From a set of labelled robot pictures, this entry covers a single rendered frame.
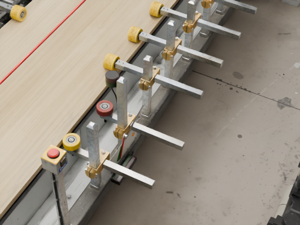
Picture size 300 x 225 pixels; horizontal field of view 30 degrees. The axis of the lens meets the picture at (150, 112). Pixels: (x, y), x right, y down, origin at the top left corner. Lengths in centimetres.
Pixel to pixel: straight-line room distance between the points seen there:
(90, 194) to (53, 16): 110
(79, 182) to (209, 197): 101
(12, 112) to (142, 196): 111
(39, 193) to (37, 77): 59
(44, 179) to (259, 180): 151
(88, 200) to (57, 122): 39
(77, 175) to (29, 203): 32
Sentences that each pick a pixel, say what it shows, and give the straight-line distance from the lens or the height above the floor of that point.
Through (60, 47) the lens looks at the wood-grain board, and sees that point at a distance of 299.
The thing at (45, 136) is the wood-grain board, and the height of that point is 90.
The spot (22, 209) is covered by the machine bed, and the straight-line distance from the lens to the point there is 254.
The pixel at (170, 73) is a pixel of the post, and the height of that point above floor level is 81.
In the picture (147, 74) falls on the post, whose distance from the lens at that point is 266.
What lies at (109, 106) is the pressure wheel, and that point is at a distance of 265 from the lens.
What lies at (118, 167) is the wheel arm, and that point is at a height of 85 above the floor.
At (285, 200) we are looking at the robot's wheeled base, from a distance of 320.
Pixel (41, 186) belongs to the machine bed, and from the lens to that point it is 260.
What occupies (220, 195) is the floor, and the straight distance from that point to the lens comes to 348.
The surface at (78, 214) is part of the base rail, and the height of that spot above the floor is 70.
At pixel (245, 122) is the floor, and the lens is 388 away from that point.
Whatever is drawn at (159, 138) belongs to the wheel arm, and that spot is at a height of 85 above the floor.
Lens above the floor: 284
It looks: 47 degrees down
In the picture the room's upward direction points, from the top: 2 degrees clockwise
